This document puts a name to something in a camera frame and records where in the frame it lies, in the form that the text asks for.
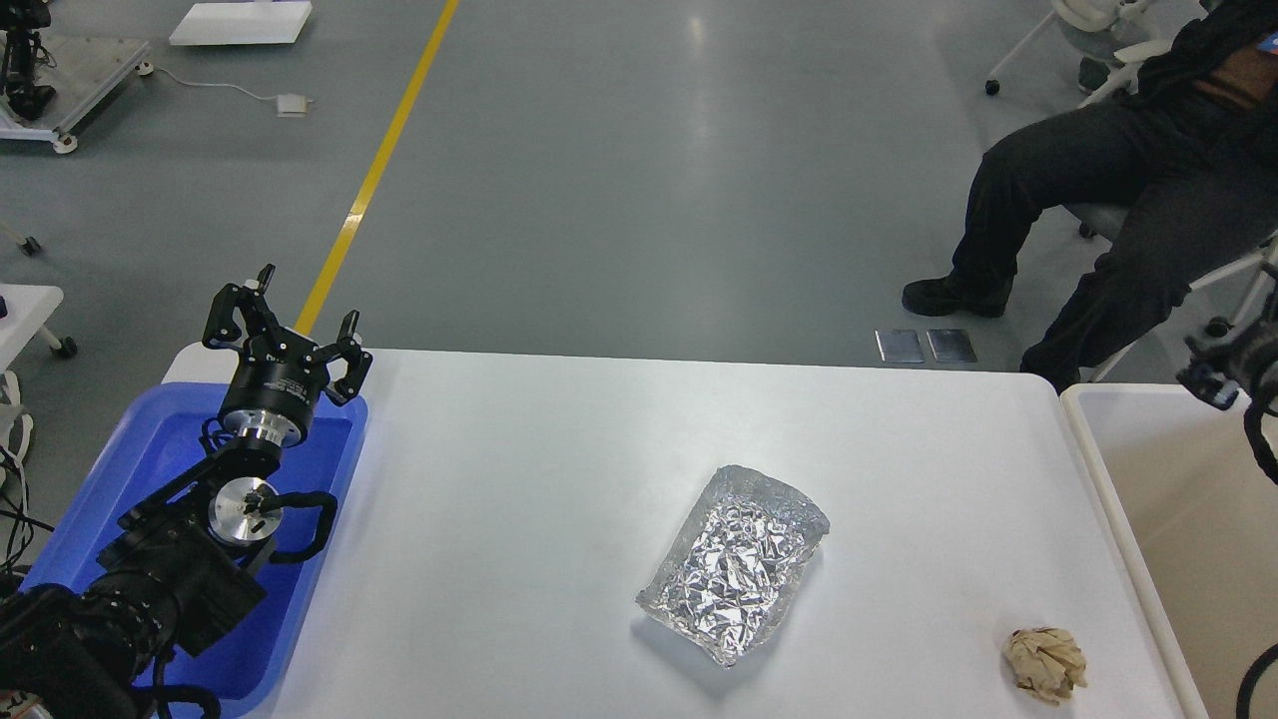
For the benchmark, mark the person in black clothes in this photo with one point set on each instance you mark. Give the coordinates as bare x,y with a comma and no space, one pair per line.
1192,157

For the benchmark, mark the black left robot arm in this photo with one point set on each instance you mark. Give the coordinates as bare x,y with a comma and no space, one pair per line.
184,572

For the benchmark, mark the white power adapter with cable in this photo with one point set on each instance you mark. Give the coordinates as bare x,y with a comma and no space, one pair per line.
285,105

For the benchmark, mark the white side table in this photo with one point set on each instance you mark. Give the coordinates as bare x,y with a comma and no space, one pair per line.
28,307

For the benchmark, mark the white flat board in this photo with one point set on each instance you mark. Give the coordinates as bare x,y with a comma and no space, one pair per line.
242,23

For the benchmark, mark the right metal floor plate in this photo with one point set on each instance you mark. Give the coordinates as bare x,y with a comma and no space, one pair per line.
951,346

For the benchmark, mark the crumpled brown paper ball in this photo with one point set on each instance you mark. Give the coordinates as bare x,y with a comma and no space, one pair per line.
1046,663

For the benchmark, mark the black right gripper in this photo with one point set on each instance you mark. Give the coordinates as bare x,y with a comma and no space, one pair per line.
1220,369

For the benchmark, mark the metal cart with equipment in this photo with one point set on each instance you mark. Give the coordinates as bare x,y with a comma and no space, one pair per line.
52,82

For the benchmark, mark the metal floor plate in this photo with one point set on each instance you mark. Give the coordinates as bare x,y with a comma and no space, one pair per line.
951,346
895,346

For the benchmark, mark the crumpled aluminium foil tray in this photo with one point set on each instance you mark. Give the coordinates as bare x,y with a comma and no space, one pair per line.
733,570

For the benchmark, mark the grey office chair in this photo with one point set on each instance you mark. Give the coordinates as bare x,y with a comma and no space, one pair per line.
1092,223

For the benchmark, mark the beige plastic bin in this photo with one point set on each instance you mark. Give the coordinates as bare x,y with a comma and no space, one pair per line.
1195,519

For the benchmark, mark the left metal floor plate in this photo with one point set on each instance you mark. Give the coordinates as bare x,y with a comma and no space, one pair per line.
895,346

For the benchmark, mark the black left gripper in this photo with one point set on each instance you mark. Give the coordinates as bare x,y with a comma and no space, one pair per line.
272,379

